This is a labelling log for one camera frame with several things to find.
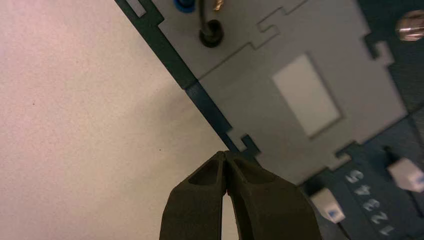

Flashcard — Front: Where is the white display window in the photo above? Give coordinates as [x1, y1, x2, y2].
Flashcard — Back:
[272, 53, 342, 138]

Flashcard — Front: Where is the metal toggle switch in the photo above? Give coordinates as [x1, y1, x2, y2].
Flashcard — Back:
[395, 9, 424, 42]

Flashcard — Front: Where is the dark teal grey control box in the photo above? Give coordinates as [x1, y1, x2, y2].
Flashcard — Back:
[114, 0, 424, 240]

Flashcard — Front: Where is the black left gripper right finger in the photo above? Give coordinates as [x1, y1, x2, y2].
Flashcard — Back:
[225, 151, 323, 240]

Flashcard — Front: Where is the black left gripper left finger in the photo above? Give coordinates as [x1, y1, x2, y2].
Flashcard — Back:
[159, 150, 227, 240]

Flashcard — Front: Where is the white slider knob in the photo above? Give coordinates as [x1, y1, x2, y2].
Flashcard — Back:
[309, 188, 346, 224]
[386, 157, 424, 193]

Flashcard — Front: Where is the black jumper cable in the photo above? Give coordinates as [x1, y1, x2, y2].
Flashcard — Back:
[198, 0, 225, 48]

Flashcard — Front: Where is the blue jumper cable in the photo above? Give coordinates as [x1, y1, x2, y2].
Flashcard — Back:
[173, 0, 226, 14]

